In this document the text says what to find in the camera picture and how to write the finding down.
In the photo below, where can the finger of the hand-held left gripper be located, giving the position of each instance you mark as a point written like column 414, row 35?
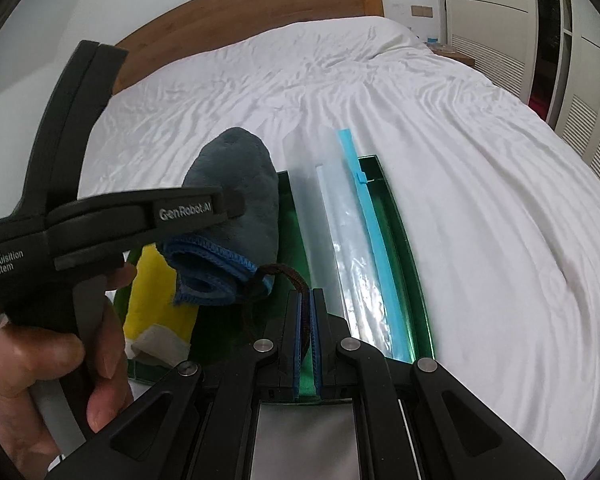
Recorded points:
column 75, row 120
column 130, row 220

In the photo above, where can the clear zip bag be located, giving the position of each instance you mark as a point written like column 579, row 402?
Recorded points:
column 350, row 260

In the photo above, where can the red item in wardrobe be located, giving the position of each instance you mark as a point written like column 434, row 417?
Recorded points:
column 537, row 104

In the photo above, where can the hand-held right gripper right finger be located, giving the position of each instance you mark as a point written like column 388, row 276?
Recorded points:
column 314, row 345

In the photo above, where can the wall switch plate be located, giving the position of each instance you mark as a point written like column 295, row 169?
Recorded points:
column 421, row 10

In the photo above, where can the person's left hand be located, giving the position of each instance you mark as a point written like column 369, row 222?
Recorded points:
column 30, row 360

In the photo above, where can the dark teal towel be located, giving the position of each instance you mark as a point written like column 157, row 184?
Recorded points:
column 240, row 185

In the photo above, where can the green tray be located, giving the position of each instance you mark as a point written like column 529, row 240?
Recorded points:
column 415, row 300

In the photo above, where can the white bed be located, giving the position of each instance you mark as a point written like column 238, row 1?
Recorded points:
column 480, row 210

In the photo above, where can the yellow cloth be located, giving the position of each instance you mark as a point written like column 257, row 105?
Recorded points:
column 155, row 295

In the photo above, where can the wooden headboard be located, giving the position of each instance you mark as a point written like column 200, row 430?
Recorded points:
column 255, row 10

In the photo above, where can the wooden nightstand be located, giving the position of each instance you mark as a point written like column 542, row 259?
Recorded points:
column 455, row 55

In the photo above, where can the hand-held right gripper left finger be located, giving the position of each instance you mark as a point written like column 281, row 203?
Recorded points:
column 298, row 340

